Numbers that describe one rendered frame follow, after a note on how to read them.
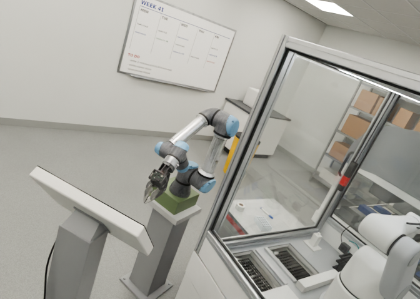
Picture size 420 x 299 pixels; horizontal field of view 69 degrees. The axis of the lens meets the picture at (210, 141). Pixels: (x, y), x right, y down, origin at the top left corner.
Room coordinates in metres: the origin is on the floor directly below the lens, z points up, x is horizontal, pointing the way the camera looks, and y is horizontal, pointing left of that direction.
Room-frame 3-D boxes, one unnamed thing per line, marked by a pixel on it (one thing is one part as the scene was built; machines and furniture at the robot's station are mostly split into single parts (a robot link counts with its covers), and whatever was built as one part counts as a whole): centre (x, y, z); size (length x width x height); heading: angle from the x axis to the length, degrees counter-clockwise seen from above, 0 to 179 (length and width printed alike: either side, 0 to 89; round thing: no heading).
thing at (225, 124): (1.78, -0.05, 1.23); 0.15 x 0.12 x 0.55; 62
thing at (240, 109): (5.71, -0.65, 0.61); 1.15 x 0.72 x 1.22; 132
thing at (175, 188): (1.85, 0.07, 0.91); 0.15 x 0.15 x 0.10
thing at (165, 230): (1.85, 0.08, 0.38); 0.30 x 0.30 x 0.76; 62
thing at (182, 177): (1.84, 0.07, 1.03); 0.13 x 0.12 x 0.14; 62
